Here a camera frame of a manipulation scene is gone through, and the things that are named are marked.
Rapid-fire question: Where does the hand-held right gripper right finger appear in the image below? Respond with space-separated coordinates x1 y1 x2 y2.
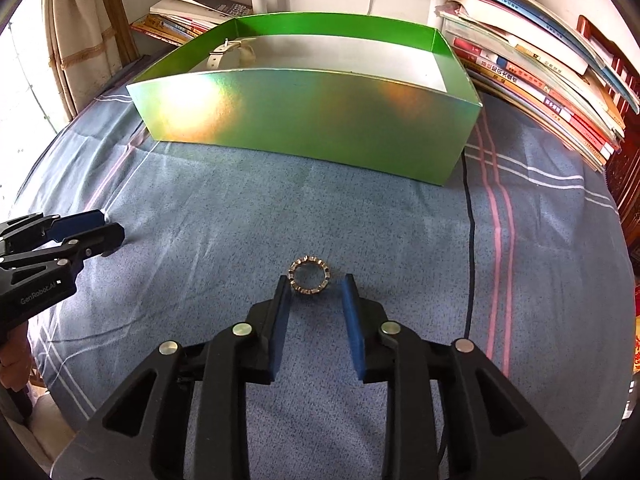
340 274 583 480

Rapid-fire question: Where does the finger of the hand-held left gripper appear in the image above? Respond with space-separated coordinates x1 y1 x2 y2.
0 224 126 275
0 210 107 256

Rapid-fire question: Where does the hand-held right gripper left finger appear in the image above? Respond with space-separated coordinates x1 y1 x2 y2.
52 276 293 480

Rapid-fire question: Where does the gold stone ring bracelet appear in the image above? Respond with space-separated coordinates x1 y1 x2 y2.
288 256 332 296

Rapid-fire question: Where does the green cardboard box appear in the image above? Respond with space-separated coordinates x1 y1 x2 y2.
126 12 483 187

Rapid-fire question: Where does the person's left hand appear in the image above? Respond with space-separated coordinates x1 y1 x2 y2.
0 324 32 392

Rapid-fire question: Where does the blue checked blanket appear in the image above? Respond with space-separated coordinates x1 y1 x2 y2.
10 55 636 480

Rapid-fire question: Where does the beige curtain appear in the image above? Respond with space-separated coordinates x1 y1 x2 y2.
42 0 138 116

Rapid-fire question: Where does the stack of colourful thin books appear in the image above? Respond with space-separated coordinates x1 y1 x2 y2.
131 0 253 47

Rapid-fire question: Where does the dark red wooden furniture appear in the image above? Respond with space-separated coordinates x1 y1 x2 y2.
575 15 640 261

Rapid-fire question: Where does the tall pile of textbooks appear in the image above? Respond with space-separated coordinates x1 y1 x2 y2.
435 0 640 173

